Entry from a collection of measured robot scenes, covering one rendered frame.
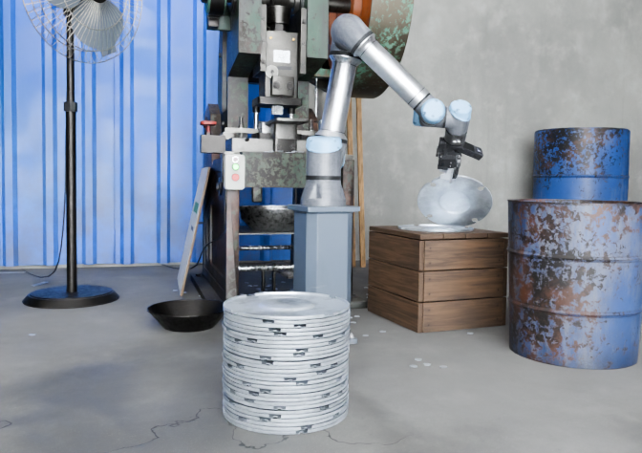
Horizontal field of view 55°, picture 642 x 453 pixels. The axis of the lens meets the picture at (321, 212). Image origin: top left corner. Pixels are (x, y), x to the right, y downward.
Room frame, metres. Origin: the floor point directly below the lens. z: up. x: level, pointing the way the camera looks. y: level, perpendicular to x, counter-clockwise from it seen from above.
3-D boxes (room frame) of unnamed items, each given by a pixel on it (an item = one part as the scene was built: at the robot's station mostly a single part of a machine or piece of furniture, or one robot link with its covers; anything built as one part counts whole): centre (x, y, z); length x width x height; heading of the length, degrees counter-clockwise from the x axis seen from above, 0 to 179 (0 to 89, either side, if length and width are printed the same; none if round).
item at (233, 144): (2.80, 0.20, 0.68); 0.45 x 0.30 x 0.06; 107
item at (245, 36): (2.94, 0.25, 0.83); 0.79 x 0.43 x 1.34; 17
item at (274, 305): (1.43, 0.08, 0.25); 0.29 x 0.29 x 0.01
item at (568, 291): (1.96, -0.80, 0.24); 0.42 x 0.42 x 0.48
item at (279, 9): (2.80, 0.20, 1.27); 0.21 x 0.12 x 0.34; 17
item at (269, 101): (2.81, 0.20, 0.86); 0.20 x 0.16 x 0.05; 107
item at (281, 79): (2.76, 0.19, 1.04); 0.17 x 0.15 x 0.30; 17
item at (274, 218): (2.80, 0.20, 0.36); 0.34 x 0.34 x 0.10
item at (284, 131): (2.64, 0.15, 0.72); 0.25 x 0.14 x 0.14; 17
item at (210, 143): (2.49, 0.44, 0.62); 0.10 x 0.06 x 0.20; 107
